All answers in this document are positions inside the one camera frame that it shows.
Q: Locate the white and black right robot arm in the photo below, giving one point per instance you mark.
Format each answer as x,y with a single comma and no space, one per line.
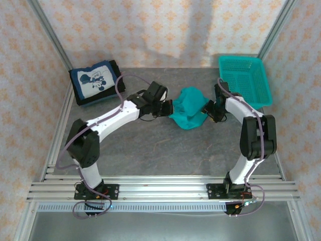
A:
235,103

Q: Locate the aluminium cross rail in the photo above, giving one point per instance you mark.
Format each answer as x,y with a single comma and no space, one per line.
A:
163,189

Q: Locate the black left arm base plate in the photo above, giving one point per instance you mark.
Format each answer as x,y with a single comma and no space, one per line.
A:
113,192

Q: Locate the teal t-shirt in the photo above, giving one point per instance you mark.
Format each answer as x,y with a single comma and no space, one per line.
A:
188,105

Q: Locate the aluminium frame post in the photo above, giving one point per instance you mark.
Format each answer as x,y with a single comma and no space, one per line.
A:
50,35
276,27

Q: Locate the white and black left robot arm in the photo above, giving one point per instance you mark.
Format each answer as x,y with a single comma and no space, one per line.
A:
110,118

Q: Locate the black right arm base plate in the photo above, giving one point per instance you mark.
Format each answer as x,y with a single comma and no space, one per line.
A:
213,192

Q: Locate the teal plastic basket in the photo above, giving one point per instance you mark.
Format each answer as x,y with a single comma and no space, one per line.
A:
244,80

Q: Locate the folded blue t-shirt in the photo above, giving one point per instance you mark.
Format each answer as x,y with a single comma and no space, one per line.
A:
100,101

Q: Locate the folded black t-shirt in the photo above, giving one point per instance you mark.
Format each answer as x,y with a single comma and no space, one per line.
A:
118,72

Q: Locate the grey metal panel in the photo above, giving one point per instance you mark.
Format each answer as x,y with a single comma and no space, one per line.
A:
163,227

